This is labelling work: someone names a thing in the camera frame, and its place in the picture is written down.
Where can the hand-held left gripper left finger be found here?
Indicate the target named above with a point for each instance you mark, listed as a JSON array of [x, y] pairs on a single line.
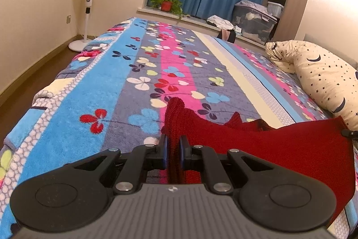
[[165, 150]]

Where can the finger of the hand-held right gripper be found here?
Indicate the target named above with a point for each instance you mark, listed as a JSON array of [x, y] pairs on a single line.
[[349, 133]]

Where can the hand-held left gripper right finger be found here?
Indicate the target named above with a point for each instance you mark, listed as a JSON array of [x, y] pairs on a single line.
[[182, 152]]

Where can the red knitted sweater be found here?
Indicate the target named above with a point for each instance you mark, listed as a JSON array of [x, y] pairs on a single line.
[[279, 149]]

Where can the pile of light clothes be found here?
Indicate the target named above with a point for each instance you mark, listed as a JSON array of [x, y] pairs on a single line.
[[221, 22]]

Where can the star and moon print pillow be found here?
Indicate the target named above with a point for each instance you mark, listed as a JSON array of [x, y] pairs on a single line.
[[321, 73]]

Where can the floral striped blanket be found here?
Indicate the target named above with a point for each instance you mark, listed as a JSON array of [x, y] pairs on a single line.
[[112, 73]]

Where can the pink and black garment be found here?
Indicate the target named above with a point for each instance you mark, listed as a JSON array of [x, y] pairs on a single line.
[[228, 36]]

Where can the small white storage bin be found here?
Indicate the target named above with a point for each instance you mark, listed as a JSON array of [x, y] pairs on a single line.
[[275, 8]]

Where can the clear plastic storage box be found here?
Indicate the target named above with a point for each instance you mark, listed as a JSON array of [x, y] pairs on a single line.
[[253, 23]]

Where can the potted plant in red pot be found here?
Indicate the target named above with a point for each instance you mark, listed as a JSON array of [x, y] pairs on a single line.
[[167, 2]]

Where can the wall outlet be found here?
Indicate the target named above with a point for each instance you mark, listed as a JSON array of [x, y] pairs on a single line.
[[68, 19]]

